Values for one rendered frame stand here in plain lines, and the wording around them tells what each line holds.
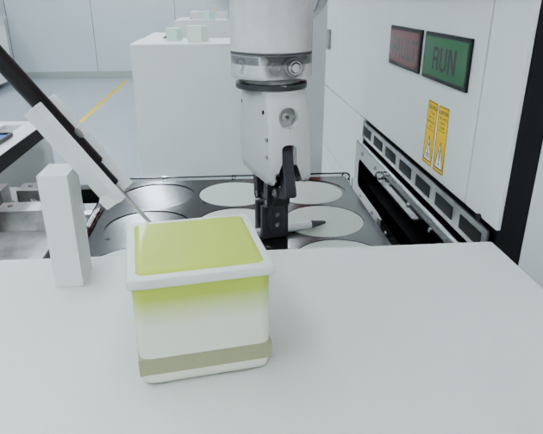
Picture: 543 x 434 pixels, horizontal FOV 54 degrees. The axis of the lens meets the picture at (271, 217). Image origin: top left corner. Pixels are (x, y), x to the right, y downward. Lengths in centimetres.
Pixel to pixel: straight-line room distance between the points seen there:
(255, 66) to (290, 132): 7
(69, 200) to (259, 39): 25
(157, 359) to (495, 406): 18
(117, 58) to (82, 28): 62
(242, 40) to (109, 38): 816
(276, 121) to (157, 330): 30
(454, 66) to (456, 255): 20
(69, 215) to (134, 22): 825
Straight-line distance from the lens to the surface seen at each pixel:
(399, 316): 37
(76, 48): 881
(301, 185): 79
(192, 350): 30
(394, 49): 75
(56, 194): 39
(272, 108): 54
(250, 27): 54
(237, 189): 78
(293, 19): 54
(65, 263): 41
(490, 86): 50
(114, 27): 867
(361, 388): 31
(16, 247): 71
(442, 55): 59
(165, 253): 29
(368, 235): 64
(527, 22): 46
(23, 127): 98
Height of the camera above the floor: 116
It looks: 23 degrees down
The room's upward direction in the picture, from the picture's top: straight up
